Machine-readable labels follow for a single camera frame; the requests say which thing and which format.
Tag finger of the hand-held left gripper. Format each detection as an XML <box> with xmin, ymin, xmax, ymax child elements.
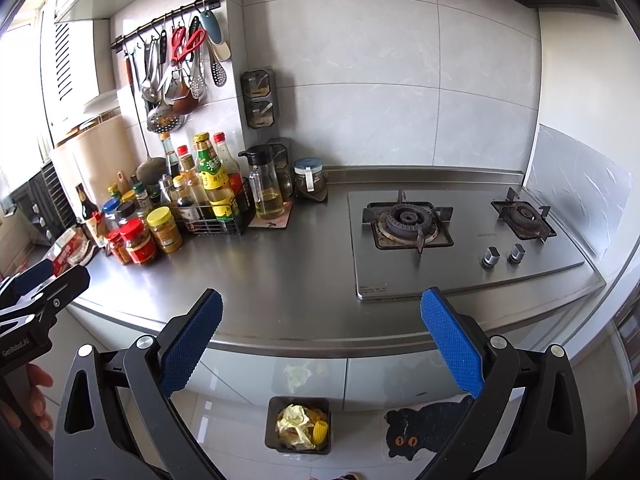
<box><xmin>0</xmin><ymin>259</ymin><xmax>56</xmax><ymax>302</ymax></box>
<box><xmin>0</xmin><ymin>264</ymin><xmax>92</xmax><ymax>342</ymax></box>

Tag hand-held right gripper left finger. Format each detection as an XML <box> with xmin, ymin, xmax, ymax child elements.
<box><xmin>52</xmin><ymin>287</ymin><xmax>224</xmax><ymax>480</ymax></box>

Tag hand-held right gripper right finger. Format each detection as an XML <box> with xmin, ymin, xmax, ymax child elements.
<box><xmin>420</xmin><ymin>287</ymin><xmax>587</xmax><ymax>480</ymax></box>

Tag black trash bin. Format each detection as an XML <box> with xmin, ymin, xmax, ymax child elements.
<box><xmin>265</xmin><ymin>396</ymin><xmax>332</xmax><ymax>456</ymax></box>

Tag yellow paper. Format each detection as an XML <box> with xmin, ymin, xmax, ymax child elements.
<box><xmin>276</xmin><ymin>404</ymin><xmax>317</xmax><ymax>450</ymax></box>

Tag person's left hand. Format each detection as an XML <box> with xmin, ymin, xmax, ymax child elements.
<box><xmin>0</xmin><ymin>363</ymin><xmax>55</xmax><ymax>432</ymax></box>

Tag red snack packet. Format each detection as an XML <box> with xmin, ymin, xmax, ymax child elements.
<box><xmin>52</xmin><ymin>227</ymin><xmax>97</xmax><ymax>277</ymax></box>

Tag small red lid jar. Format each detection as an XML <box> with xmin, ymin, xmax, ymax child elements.
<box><xmin>106</xmin><ymin>229</ymin><xmax>132</xmax><ymax>266</ymax></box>

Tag steel gas stove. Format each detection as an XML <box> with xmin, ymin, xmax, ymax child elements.
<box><xmin>347</xmin><ymin>187</ymin><xmax>607</xmax><ymax>303</ymax></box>

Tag black countertop oven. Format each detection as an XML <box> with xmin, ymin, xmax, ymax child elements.
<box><xmin>9</xmin><ymin>161</ymin><xmax>77</xmax><ymax>247</ymax></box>

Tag dark glass bottle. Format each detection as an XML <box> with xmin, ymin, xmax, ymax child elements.
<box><xmin>75</xmin><ymin>183</ymin><xmax>101</xmax><ymax>241</ymax></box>

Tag black cat floor mat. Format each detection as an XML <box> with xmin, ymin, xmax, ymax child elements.
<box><xmin>384</xmin><ymin>392</ymin><xmax>482</xmax><ymax>461</ymax></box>

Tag large red lid jar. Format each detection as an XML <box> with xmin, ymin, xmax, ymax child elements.
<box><xmin>121</xmin><ymin>218</ymin><xmax>159</xmax><ymax>266</ymax></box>

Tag cluster of small spice jars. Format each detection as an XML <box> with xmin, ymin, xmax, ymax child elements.
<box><xmin>101</xmin><ymin>179</ymin><xmax>151</xmax><ymax>229</ymax></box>

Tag large black burner grate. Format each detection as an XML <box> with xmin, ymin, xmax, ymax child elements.
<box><xmin>362</xmin><ymin>188</ymin><xmax>455</xmax><ymax>255</ymax></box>

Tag beige cutting board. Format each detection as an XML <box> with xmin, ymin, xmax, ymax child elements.
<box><xmin>49</xmin><ymin>113</ymin><xmax>146</xmax><ymax>226</ymax></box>

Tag small dark sauce bottle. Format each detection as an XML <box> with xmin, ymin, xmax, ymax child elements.
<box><xmin>170</xmin><ymin>175</ymin><xmax>201</xmax><ymax>222</ymax></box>

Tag small black burner grate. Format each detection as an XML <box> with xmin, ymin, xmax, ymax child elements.
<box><xmin>489</xmin><ymin>187</ymin><xmax>557</xmax><ymax>242</ymax></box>

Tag pink coaster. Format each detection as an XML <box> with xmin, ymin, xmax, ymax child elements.
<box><xmin>247</xmin><ymin>200</ymin><xmax>295</xmax><ymax>230</ymax></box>

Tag green label oil bottle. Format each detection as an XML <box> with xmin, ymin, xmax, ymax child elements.
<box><xmin>193</xmin><ymin>132</ymin><xmax>236</xmax><ymax>224</ymax></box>

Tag dark soy sauce bottle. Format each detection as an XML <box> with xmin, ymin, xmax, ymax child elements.
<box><xmin>159</xmin><ymin>132</ymin><xmax>181</xmax><ymax>181</ymax></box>

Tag glass oil dispenser bottle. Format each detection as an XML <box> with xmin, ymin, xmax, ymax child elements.
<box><xmin>237</xmin><ymin>144</ymin><xmax>287</xmax><ymax>221</ymax></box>

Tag red cap amber bottle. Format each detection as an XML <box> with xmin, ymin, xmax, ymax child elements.
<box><xmin>176</xmin><ymin>144</ymin><xmax>206</xmax><ymax>206</ymax></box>

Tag silver foil splash guard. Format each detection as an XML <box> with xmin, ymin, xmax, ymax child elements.
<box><xmin>522</xmin><ymin>124</ymin><xmax>635</xmax><ymax>262</ymax></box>

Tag red cap clear bottle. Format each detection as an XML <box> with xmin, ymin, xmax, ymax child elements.
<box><xmin>213</xmin><ymin>131</ymin><xmax>242</xmax><ymax>196</ymax></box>

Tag steel skimmer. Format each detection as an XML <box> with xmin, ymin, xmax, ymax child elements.
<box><xmin>146</xmin><ymin>35</ymin><xmax>187</xmax><ymax>134</ymax></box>

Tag glass jar with blue lid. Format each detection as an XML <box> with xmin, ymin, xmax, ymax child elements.
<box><xmin>293</xmin><ymin>158</ymin><xmax>329</xmax><ymax>202</ymax></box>

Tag brown wooden spoon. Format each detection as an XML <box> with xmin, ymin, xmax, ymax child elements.
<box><xmin>172</xmin><ymin>92</ymin><xmax>199</xmax><ymax>116</ymax></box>

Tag white louvered panel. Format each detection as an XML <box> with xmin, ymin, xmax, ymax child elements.
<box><xmin>39</xmin><ymin>9</ymin><xmax>112</xmax><ymax>147</ymax></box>

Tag steel slotted spatula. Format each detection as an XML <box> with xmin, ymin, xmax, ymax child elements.
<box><xmin>189</xmin><ymin>55</ymin><xmax>207</xmax><ymax>102</ymax></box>

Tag red scissors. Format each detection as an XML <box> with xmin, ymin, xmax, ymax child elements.
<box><xmin>170</xmin><ymin>25</ymin><xmax>207</xmax><ymax>67</ymax></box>

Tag black wire rack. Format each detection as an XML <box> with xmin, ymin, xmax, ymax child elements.
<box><xmin>175</xmin><ymin>175</ymin><xmax>256</xmax><ymax>237</ymax></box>

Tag long handled ladle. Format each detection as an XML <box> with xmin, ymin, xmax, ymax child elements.
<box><xmin>131</xmin><ymin>45</ymin><xmax>167</xmax><ymax>187</ymax></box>

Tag wall-mounted seasoning box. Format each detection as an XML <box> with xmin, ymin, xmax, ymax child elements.
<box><xmin>241</xmin><ymin>65</ymin><xmax>277</xmax><ymax>101</ymax></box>
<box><xmin>265</xmin><ymin>137</ymin><xmax>294</xmax><ymax>199</ymax></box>
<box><xmin>247</xmin><ymin>99</ymin><xmax>278</xmax><ymax>130</ymax></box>

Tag black utensil rail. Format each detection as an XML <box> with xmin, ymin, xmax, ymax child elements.
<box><xmin>110</xmin><ymin>0</ymin><xmax>221</xmax><ymax>54</ymax></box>

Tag blue handled brush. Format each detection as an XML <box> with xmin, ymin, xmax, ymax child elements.
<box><xmin>200</xmin><ymin>8</ymin><xmax>225</xmax><ymax>47</ymax></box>

